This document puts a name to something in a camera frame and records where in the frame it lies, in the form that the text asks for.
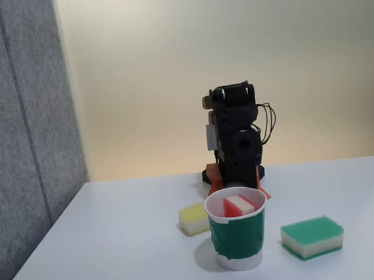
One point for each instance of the red and white sponge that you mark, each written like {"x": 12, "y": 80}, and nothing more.
{"x": 238, "y": 206}

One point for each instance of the yellow and white sponge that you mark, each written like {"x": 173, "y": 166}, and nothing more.
{"x": 192, "y": 217}

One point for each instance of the white cup with green tape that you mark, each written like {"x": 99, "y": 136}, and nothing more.
{"x": 240, "y": 240}

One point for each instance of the green and white sponge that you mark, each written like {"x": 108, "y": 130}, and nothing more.
{"x": 312, "y": 237}

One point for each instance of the grey felt partition panel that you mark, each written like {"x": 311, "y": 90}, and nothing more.
{"x": 17, "y": 130}

